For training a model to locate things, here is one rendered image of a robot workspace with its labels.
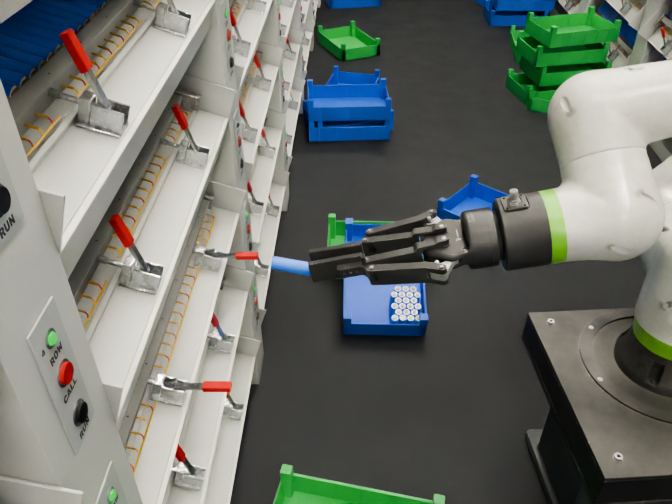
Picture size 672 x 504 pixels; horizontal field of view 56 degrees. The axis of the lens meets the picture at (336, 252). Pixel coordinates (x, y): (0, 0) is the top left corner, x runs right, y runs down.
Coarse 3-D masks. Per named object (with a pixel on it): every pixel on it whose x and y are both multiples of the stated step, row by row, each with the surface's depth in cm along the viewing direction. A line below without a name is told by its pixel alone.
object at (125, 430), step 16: (192, 240) 101; (176, 272) 94; (176, 288) 92; (192, 288) 95; (160, 320) 86; (160, 336) 84; (176, 336) 87; (144, 368) 80; (144, 384) 78; (128, 416) 74; (128, 432) 72; (128, 448) 72
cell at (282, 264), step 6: (276, 258) 82; (282, 258) 82; (288, 258) 83; (276, 264) 82; (282, 264) 82; (288, 264) 82; (294, 264) 82; (300, 264) 82; (306, 264) 83; (276, 270) 83; (282, 270) 82; (288, 270) 82; (294, 270) 82; (300, 270) 82; (306, 270) 82
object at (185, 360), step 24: (216, 192) 112; (240, 192) 112; (216, 216) 112; (216, 240) 107; (216, 288) 98; (192, 312) 93; (192, 336) 89; (192, 360) 86; (168, 408) 79; (144, 432) 76; (168, 432) 76; (144, 456) 73; (168, 456) 74; (144, 480) 71
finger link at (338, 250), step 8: (320, 248) 83; (328, 248) 83; (336, 248) 82; (344, 248) 82; (352, 248) 82; (360, 248) 82; (312, 256) 83; (320, 256) 83; (328, 256) 83; (336, 256) 83
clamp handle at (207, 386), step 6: (174, 384) 79; (180, 384) 80; (186, 384) 80; (192, 384) 79; (198, 384) 79; (204, 384) 79; (210, 384) 79; (216, 384) 79; (222, 384) 79; (228, 384) 79; (204, 390) 79; (210, 390) 79; (216, 390) 79; (222, 390) 79; (228, 390) 79
